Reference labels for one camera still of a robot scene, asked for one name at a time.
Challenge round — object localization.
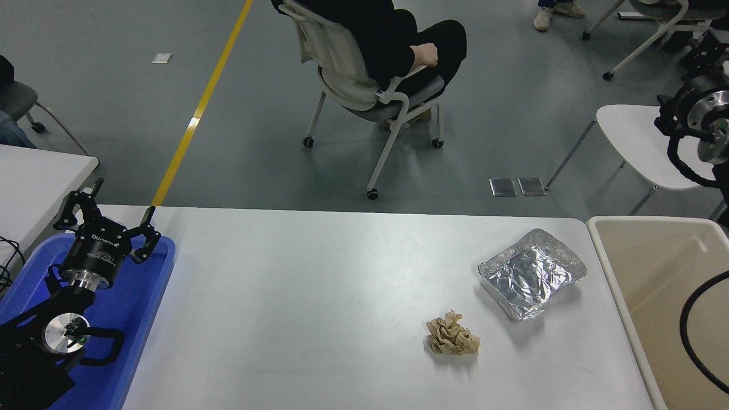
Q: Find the white side table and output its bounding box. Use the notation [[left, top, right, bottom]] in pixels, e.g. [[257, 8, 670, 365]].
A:
[[0, 144, 100, 274]]

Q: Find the thin black cable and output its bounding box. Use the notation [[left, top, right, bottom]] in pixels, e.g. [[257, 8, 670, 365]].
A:
[[0, 235, 26, 297]]

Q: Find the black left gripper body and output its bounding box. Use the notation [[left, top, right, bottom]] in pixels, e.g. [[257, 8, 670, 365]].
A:
[[60, 222, 133, 283]]

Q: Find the foil tray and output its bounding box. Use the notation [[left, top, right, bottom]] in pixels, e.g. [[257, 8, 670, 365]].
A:
[[478, 229, 588, 322]]

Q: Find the grey office chair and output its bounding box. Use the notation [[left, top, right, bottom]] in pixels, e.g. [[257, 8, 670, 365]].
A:
[[0, 80, 92, 157]]

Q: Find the crumpled tan paper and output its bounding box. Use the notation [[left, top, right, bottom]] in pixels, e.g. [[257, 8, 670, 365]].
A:
[[426, 310, 481, 356]]

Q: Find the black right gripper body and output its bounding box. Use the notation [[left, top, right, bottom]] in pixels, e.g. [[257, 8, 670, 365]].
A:
[[675, 72, 729, 110]]

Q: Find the large pale bin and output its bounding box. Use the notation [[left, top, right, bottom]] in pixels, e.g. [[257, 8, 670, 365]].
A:
[[587, 216, 729, 410]]

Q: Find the blue plastic tray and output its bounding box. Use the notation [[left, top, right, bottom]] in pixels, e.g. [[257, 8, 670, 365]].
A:
[[0, 232, 177, 410]]

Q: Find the white frame rolling chair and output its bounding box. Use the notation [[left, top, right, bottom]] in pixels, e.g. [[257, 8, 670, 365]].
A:
[[581, 0, 729, 80], [279, 0, 446, 201]]

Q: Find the person's right hand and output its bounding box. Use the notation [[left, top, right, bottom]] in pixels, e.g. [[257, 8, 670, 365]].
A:
[[411, 43, 439, 68]]

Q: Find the white shell chair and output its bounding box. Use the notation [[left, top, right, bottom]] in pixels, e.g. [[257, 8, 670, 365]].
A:
[[544, 104, 729, 220]]

